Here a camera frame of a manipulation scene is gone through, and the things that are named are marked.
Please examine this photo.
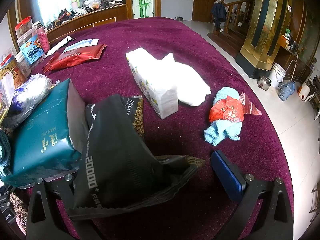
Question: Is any patterned woven cloth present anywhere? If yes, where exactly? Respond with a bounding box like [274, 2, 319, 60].
[9, 192, 28, 234]

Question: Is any white plastic bucket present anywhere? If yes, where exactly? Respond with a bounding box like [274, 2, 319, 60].
[268, 62, 287, 88]

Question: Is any metal kettle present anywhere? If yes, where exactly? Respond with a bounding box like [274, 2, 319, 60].
[257, 76, 272, 91]

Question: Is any white dotted tissue pack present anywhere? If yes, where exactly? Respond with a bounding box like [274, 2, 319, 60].
[125, 47, 179, 120]

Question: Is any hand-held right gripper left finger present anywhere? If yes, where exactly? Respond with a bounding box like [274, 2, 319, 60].
[26, 175, 101, 240]

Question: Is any wooden stair railing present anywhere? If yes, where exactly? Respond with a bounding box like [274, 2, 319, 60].
[208, 0, 256, 58]

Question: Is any pink knit-sleeved bottle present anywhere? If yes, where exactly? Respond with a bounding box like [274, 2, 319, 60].
[37, 28, 51, 53]

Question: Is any brown wooden door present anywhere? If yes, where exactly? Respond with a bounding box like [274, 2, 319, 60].
[192, 0, 220, 23]

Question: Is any wooden counter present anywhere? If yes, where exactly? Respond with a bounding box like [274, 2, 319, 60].
[46, 3, 128, 43]

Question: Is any black snack packet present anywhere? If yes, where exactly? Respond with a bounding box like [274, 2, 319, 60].
[67, 94, 206, 221]

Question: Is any dark green packet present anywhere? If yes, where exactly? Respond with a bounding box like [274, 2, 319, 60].
[0, 79, 87, 188]

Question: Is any blue and white packet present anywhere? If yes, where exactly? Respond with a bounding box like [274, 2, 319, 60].
[62, 38, 100, 53]

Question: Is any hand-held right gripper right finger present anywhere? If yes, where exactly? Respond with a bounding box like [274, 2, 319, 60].
[211, 150, 294, 240]

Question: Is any white and orange appliance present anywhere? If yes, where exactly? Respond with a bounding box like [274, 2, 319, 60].
[297, 83, 313, 102]

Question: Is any red plastic bag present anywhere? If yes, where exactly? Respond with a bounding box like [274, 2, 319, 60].
[209, 92, 263, 123]

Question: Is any golden pillar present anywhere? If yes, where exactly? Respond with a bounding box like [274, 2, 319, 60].
[236, 0, 293, 78]

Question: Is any dark jacket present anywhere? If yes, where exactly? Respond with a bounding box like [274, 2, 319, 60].
[210, 1, 228, 30]

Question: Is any light blue cloth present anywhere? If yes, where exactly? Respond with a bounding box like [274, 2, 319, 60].
[203, 87, 242, 147]

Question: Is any green knitted cloth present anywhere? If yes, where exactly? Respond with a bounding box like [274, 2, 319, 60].
[0, 129, 12, 177]

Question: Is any blue label plastic jar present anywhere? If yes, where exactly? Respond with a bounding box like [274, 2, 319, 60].
[19, 34, 47, 66]

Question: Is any gold tin can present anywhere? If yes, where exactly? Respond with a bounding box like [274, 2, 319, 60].
[0, 54, 32, 88]

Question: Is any red foil packet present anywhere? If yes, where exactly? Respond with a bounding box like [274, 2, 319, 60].
[42, 44, 107, 73]

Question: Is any blue and white wrapped bundle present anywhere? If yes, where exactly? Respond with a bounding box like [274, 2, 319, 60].
[0, 73, 53, 131]

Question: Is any red lid clear jar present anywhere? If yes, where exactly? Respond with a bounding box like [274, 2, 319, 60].
[15, 16, 34, 43]

